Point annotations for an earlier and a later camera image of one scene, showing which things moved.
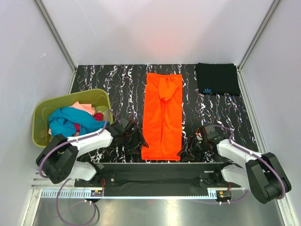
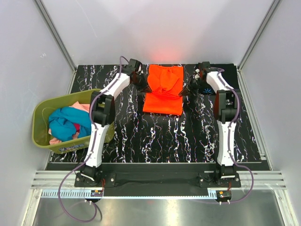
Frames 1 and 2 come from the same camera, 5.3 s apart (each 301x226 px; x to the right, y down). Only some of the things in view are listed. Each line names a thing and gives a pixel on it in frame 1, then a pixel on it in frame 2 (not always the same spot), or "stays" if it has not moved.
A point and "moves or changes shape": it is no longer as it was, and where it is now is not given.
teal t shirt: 71,121 stays
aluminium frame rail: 41,182 stays
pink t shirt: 86,107 stays
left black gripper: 139,140 to 144,87
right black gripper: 185,149 to 186,89
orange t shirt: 162,125 moves or changes shape
